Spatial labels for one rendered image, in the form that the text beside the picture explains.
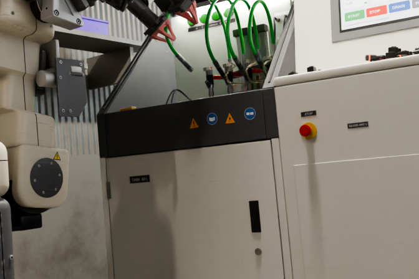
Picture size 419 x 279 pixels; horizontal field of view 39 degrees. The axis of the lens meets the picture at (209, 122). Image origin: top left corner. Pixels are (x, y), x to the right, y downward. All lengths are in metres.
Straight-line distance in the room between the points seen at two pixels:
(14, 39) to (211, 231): 0.87
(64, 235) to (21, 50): 2.45
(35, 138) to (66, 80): 0.19
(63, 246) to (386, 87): 2.68
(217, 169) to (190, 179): 0.11
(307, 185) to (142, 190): 0.60
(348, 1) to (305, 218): 0.78
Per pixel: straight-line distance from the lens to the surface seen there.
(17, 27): 1.60
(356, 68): 1.80
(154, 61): 2.53
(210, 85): 2.24
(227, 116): 1.93
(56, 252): 3.93
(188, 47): 2.65
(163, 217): 2.06
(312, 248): 1.85
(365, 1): 2.12
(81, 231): 4.06
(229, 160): 1.92
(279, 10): 2.49
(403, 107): 1.76
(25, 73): 1.64
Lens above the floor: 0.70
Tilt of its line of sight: 5 degrees up
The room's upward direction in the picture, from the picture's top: 5 degrees counter-clockwise
